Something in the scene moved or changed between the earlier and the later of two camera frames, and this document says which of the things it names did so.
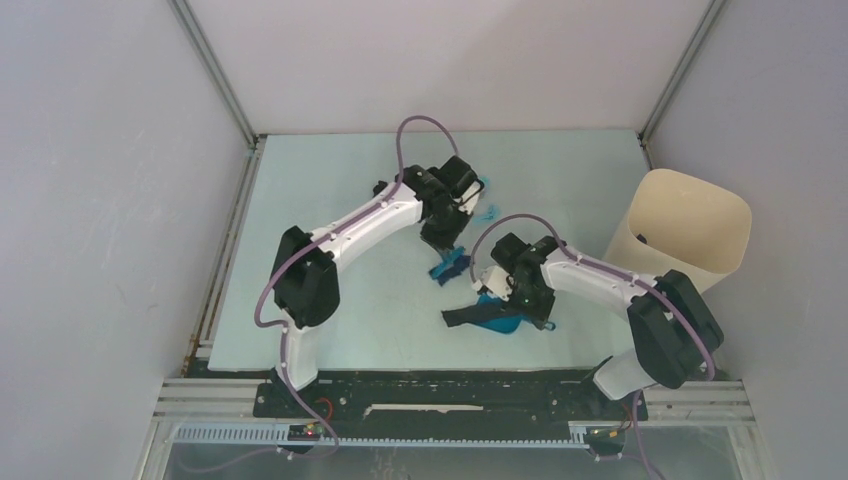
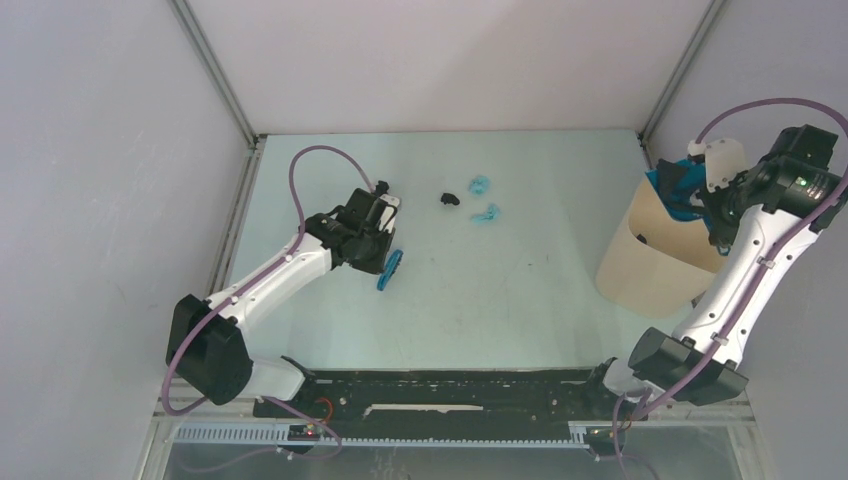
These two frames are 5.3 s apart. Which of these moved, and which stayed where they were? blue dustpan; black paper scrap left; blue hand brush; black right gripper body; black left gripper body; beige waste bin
Moved: blue dustpan; black left gripper body; blue hand brush; black right gripper body
Stayed: beige waste bin; black paper scrap left
